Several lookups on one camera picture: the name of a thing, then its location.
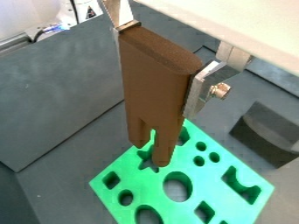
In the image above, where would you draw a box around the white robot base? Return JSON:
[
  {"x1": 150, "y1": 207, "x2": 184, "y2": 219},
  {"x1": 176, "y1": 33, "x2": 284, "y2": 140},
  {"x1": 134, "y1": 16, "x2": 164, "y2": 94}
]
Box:
[{"x1": 24, "y1": 0, "x2": 102, "y2": 43}]

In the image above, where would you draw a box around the black cable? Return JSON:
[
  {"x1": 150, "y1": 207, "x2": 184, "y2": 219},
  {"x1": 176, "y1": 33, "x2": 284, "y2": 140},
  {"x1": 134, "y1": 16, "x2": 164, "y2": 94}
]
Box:
[{"x1": 32, "y1": 0, "x2": 80, "y2": 44}]

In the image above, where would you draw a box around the green shape-sorting board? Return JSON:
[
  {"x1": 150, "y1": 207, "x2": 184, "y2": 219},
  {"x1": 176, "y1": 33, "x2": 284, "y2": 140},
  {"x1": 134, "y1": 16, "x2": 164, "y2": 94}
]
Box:
[{"x1": 89, "y1": 122, "x2": 275, "y2": 224}]

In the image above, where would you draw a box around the brown two-pronged peg object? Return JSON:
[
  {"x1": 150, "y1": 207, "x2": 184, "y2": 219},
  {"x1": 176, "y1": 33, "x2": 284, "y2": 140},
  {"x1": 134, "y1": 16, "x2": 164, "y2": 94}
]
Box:
[{"x1": 117, "y1": 26, "x2": 201, "y2": 167}]

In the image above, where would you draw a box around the large grey foam mat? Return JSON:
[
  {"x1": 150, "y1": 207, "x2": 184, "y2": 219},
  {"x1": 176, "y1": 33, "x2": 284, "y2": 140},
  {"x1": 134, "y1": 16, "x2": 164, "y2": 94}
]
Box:
[{"x1": 0, "y1": 15, "x2": 122, "y2": 172}]

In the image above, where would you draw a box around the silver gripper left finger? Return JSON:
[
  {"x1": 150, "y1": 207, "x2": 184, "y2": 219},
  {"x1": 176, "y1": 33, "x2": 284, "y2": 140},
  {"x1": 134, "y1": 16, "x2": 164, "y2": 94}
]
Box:
[{"x1": 101, "y1": 0, "x2": 142, "y2": 63}]

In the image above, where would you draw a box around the dark grey foam block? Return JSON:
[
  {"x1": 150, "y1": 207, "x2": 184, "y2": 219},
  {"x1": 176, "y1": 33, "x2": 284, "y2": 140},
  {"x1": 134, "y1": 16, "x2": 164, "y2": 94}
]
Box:
[{"x1": 229, "y1": 101, "x2": 299, "y2": 168}]

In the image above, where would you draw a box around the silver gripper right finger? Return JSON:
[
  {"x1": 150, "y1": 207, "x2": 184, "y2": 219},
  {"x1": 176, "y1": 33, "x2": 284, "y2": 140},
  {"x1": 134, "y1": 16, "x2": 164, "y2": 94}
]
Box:
[{"x1": 181, "y1": 41, "x2": 253, "y2": 119}]

